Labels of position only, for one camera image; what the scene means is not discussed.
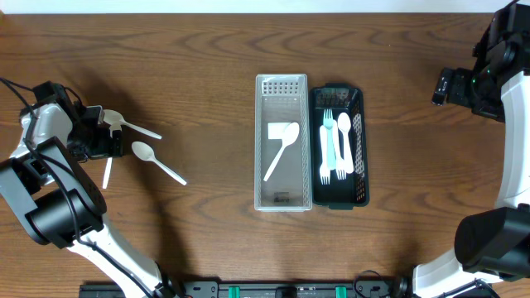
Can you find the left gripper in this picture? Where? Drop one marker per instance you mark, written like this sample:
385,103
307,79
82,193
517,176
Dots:
110,141

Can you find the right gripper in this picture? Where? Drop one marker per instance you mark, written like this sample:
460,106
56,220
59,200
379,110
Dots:
458,91

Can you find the white spoon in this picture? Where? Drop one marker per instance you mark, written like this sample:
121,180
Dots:
344,125
124,122
145,153
289,136

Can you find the white spoon vertical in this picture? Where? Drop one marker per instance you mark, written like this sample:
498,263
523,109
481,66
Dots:
107,171

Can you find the black plastic basket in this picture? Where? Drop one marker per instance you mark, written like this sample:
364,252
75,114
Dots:
354,190

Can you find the white fork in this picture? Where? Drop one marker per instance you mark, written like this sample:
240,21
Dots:
340,163
324,169
328,124

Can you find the clear plastic basket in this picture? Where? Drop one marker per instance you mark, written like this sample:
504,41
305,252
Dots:
282,98

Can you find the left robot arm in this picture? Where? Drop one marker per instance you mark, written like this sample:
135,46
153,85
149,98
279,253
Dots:
57,203

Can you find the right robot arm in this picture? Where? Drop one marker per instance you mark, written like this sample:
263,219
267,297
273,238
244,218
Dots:
492,246

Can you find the white label sticker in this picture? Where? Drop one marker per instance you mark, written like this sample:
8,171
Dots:
275,131

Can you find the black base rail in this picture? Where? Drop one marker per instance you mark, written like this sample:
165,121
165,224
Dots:
371,287

